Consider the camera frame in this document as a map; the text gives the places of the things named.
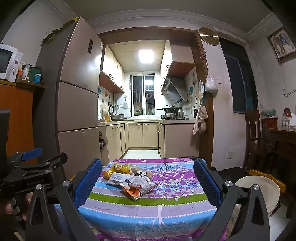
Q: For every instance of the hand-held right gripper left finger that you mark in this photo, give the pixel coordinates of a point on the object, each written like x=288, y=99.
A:
x=89, y=183

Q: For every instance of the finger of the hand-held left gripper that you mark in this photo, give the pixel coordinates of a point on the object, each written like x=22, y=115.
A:
x=52, y=163
x=32, y=153

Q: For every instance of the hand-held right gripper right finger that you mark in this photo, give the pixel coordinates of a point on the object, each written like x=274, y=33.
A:
x=208, y=183

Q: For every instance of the small orange snack packet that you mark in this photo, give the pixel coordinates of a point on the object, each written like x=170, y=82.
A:
x=106, y=174

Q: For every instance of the yellow snack packet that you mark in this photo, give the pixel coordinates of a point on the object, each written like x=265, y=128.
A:
x=119, y=168

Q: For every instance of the white blue snack wrapper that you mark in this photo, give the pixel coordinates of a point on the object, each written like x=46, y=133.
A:
x=122, y=179

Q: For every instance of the orange white snack wrapper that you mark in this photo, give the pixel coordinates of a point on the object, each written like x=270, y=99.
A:
x=133, y=193

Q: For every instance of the white plastic bucket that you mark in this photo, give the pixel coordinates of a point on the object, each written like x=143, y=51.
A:
x=256, y=192

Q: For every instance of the black snack packet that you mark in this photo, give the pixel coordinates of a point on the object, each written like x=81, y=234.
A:
x=138, y=172

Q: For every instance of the white red snack wrapper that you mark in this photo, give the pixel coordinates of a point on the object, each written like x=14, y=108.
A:
x=144, y=185

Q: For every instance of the small brown cardboard box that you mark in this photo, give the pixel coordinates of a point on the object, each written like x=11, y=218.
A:
x=148, y=173

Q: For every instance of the person's left hand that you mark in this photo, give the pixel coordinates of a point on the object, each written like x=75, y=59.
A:
x=5, y=208

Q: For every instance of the orange wooden cabinet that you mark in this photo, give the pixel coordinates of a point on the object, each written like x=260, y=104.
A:
x=18, y=115

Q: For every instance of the hanging beige cloth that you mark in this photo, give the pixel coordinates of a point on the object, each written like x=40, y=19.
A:
x=200, y=120

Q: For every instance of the floral striped tablecloth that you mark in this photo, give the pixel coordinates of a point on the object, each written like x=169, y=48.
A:
x=150, y=213

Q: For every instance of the dark wooden chair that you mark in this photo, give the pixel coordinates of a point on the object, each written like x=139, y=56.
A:
x=252, y=129

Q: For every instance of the white spray bottle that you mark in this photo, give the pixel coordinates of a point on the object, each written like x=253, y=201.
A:
x=25, y=70

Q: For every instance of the grey cooking pot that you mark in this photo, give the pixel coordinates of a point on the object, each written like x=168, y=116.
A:
x=117, y=117

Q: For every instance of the beige kitchen base cabinets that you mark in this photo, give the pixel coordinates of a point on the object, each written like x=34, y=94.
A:
x=143, y=136

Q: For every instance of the dark green container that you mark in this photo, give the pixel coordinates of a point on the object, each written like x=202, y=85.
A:
x=32, y=72

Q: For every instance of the beige refrigerator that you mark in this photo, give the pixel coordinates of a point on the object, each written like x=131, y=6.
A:
x=76, y=92

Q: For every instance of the steel electric kettle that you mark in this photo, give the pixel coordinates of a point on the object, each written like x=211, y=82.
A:
x=179, y=113

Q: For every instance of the white cutting board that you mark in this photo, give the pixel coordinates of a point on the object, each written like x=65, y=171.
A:
x=104, y=109

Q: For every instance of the gas stove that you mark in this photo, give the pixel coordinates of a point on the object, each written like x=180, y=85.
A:
x=167, y=115

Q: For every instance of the white microwave oven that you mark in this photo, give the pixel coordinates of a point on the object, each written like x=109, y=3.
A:
x=9, y=60

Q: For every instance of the hanging ladle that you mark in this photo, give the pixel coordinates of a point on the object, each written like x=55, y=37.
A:
x=116, y=106

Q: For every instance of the hanging round strainer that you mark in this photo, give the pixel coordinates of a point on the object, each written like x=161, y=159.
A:
x=125, y=106

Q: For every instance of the dark wooden table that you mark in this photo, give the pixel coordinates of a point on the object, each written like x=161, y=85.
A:
x=284, y=136

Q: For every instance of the hanging white plastic bag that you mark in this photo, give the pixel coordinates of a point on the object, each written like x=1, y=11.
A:
x=211, y=84

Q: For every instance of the steel range hood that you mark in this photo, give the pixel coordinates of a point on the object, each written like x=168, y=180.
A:
x=174, y=90

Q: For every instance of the kitchen window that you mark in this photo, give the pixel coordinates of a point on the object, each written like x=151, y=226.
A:
x=142, y=95

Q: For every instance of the white plastic sheet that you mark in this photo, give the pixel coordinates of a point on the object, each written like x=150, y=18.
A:
x=291, y=120

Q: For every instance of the red lid jar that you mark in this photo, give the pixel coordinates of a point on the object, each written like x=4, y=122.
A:
x=287, y=113

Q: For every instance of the dark interior window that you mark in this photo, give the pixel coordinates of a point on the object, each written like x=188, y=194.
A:
x=238, y=81

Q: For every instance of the dark yellow-trimmed object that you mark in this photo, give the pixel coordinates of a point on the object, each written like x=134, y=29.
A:
x=54, y=34

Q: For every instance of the beige cabinet above hood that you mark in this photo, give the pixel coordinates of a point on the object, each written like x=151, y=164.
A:
x=180, y=55

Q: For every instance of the square ceiling light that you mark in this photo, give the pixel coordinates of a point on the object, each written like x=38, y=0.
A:
x=146, y=56

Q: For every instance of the beige wall cabinets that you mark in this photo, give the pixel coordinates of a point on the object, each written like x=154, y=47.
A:
x=111, y=67

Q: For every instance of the gold round wall clock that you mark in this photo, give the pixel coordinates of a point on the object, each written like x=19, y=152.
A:
x=208, y=36

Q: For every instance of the framed wall picture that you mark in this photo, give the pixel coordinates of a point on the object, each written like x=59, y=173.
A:
x=281, y=44

